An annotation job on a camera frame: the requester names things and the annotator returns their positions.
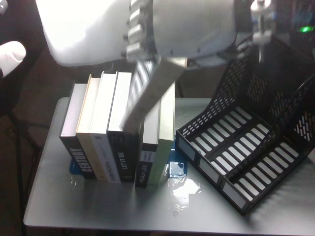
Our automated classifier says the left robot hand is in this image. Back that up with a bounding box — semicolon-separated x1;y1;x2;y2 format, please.
0;0;27;79

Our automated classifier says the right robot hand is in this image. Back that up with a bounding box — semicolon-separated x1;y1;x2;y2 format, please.
122;0;238;71

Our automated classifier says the checkerboard cover cream book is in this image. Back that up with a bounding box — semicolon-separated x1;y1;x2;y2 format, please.
119;59;185;135

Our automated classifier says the white backdrop sheet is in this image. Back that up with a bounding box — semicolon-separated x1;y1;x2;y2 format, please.
34;0;158;68

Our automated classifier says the pale green book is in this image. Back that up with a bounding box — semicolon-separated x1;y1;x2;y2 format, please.
148;82;177;187

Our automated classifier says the white book K spine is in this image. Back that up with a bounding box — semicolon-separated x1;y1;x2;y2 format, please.
88;70;123;184

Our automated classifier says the black and white spine book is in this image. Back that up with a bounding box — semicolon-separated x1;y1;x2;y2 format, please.
134;105;162;189

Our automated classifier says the pale yellow spine book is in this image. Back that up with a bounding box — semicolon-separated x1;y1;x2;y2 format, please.
75;73;108;182

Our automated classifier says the black book CENTURY spine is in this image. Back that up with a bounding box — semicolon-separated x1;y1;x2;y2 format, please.
59;83;97;180

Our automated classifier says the blue metal bookend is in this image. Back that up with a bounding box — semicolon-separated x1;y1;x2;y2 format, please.
68;140;189;179

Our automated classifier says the black book LET IT BE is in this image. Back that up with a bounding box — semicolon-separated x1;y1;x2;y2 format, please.
106;70;139;183

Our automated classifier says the black mesh file rack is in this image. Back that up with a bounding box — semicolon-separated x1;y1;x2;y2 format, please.
175;31;315;217

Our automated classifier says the clear plastic film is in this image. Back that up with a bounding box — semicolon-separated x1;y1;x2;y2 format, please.
167;162;205;209

